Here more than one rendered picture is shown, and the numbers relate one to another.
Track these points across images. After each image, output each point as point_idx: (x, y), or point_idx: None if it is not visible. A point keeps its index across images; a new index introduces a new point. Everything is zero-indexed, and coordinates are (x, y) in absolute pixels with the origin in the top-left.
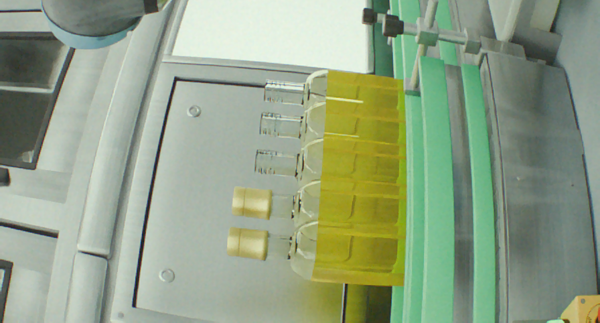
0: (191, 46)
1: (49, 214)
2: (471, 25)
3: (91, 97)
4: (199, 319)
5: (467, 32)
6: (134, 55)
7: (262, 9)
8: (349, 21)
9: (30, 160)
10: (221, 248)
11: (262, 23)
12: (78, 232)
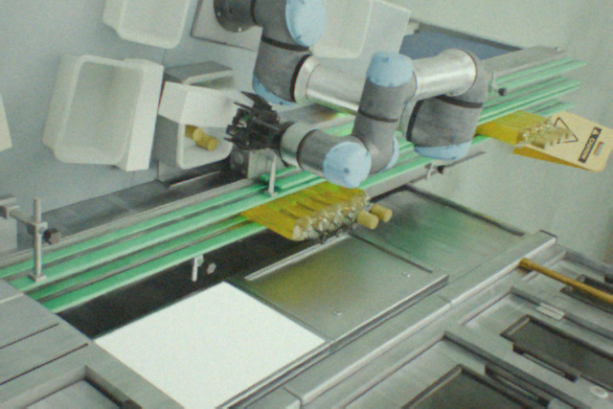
0: (308, 339)
1: (460, 330)
2: (204, 188)
3: (391, 377)
4: (403, 257)
5: None
6: (349, 357)
7: (239, 334)
8: (194, 305)
9: (461, 372)
10: (371, 270)
11: (249, 328)
12: (444, 306)
